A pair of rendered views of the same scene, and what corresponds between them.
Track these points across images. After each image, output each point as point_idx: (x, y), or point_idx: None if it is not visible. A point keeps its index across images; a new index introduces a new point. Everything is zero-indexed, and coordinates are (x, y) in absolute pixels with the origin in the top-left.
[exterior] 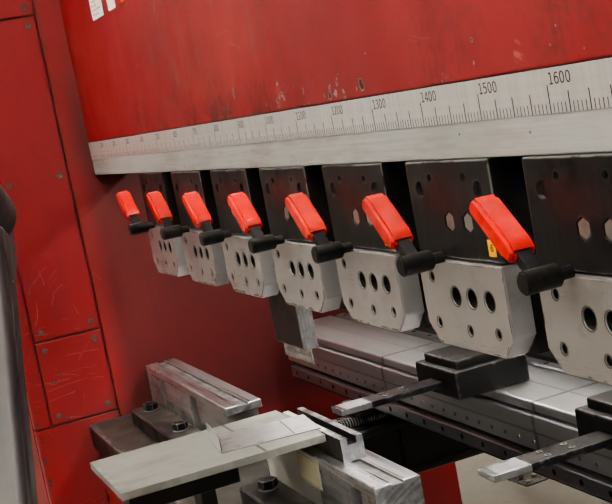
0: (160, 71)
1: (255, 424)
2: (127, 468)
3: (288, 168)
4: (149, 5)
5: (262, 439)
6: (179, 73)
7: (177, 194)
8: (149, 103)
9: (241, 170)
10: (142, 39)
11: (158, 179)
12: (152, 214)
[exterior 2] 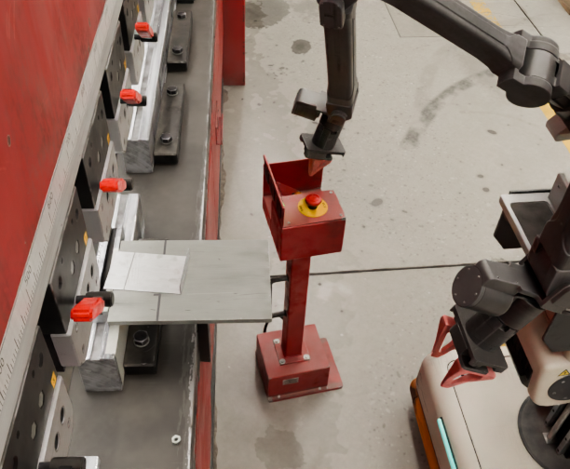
0: (24, 134)
1: (139, 299)
2: (251, 281)
3: (115, 34)
4: None
5: (156, 259)
6: (48, 87)
7: (61, 291)
8: (10, 243)
9: (100, 95)
10: None
11: (36, 353)
12: (32, 465)
